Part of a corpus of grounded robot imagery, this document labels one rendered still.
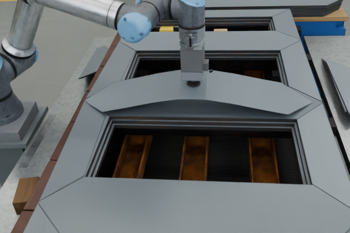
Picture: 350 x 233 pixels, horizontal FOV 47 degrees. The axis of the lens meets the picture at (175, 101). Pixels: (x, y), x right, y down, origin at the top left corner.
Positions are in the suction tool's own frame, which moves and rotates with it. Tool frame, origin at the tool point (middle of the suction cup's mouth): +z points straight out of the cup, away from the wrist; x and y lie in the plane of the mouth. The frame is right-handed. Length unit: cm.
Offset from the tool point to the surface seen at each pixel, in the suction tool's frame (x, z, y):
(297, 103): -31.6, 4.2, -0.8
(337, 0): -59, 5, 91
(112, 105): 24.7, 3.2, -7.6
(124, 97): 21.8, 2.5, -3.8
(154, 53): 19.9, 6.5, 34.1
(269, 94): -23.3, 2.6, 1.1
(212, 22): 0, 7, 68
